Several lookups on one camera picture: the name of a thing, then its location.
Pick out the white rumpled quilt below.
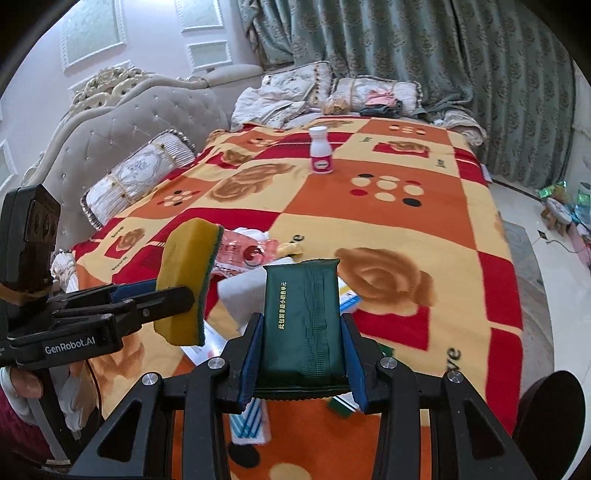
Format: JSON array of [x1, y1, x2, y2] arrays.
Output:
[[229, 85, 324, 132]]

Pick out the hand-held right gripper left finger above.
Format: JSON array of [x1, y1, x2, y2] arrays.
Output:
[[69, 313, 264, 480]]

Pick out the person's left hand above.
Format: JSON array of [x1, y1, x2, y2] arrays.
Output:
[[0, 362, 100, 432]]

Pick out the long white blue box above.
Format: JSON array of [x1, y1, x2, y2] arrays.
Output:
[[338, 276, 365, 315]]

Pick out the small wooden stool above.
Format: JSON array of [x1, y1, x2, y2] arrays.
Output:
[[542, 198, 573, 236]]

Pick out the black trash bin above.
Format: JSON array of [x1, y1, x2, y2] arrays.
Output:
[[513, 370, 588, 480]]

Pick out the green patterned curtain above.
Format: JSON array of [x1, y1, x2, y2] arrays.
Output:
[[238, 0, 575, 188]]

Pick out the white box blue stripes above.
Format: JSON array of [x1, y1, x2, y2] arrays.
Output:
[[229, 399, 271, 446]]

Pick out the beige fringed sofa cover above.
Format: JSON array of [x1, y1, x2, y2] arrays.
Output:
[[429, 108, 488, 146]]

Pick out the yellow green sponge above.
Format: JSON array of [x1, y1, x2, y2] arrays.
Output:
[[153, 218, 225, 348]]

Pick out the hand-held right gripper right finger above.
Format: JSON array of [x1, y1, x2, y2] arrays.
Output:
[[341, 313, 539, 480]]

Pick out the green white medicine box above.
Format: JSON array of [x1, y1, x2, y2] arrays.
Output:
[[327, 392, 361, 420]]

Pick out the beige patterned cushion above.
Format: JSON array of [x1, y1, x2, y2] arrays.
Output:
[[259, 61, 333, 104], [330, 76, 423, 114]]

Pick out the black floor cable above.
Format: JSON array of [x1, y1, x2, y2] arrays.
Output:
[[538, 231, 587, 256]]

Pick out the white bottle pink label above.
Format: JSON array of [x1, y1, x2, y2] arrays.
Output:
[[308, 126, 334, 175]]

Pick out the pile of folded clothes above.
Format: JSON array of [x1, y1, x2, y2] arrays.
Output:
[[360, 90, 403, 116]]

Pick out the crushed plastic bottle pink label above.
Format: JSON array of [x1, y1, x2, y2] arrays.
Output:
[[210, 228, 280, 278]]

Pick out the green tissue packet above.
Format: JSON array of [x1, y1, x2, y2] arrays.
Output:
[[253, 258, 350, 401]]

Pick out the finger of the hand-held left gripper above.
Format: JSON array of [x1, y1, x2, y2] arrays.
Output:
[[48, 286, 195, 340], [46, 279, 160, 309]]

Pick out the striped bolster pillow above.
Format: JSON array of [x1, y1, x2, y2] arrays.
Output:
[[79, 130, 197, 230]]

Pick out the printed flower blanket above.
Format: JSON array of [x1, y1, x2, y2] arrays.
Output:
[[55, 117, 525, 480]]

